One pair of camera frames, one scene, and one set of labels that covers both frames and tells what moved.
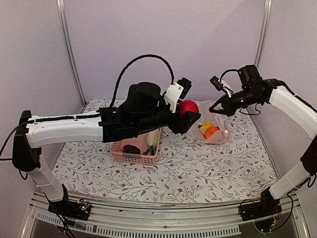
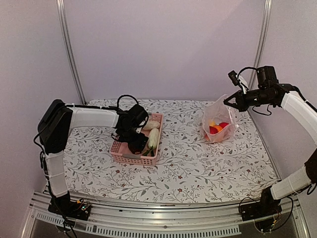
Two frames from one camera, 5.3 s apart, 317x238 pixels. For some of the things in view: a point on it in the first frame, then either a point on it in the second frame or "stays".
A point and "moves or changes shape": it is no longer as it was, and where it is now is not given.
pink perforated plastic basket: [141, 142] stays
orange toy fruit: [210, 131] to [219, 127]
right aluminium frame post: [267, 9] stays
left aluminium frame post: [63, 27] stays
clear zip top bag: [213, 132] moves or changes shape
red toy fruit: [188, 105] to [223, 124]
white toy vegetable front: [152, 138] stays
